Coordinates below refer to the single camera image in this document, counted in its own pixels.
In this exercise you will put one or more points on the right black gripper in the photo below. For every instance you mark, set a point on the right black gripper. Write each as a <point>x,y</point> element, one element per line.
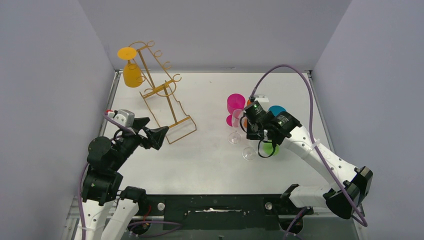
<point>253,127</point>

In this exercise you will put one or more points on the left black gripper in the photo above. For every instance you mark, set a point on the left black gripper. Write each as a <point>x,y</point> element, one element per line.
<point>143,133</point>

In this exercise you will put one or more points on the clear wine glass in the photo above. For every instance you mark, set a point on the clear wine glass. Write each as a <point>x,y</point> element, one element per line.
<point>235,136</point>
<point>249,154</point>

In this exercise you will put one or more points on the green plastic wine glass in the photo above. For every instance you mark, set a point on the green plastic wine glass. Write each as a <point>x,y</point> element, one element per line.
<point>267,149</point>

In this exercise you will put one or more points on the blue plastic wine glass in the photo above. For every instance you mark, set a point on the blue plastic wine glass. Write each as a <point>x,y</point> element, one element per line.
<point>276,109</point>

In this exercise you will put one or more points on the magenta plastic wine glass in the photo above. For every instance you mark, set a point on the magenta plastic wine glass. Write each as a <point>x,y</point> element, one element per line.
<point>234,102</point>

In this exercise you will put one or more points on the yellow-orange plastic wine glass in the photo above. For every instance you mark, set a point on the yellow-orange plastic wine glass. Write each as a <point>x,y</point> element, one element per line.
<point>132,74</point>

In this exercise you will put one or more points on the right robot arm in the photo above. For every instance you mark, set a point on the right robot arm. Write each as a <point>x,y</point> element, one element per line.
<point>347,185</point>

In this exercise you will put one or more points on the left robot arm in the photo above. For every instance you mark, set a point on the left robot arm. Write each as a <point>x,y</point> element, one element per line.
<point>105,211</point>

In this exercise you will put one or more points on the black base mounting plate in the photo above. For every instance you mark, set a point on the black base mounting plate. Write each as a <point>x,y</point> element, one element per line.
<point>164,214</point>

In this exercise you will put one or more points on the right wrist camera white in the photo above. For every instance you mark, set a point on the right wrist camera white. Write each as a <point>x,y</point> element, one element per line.
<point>262,99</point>

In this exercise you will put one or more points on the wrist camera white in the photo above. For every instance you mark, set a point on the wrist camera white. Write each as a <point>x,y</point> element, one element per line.
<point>262,99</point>
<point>121,118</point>

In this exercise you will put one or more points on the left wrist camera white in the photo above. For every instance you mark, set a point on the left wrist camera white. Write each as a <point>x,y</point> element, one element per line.
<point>121,118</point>

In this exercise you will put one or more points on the gold wire glass rack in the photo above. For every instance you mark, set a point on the gold wire glass rack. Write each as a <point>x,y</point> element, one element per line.
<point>159,95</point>

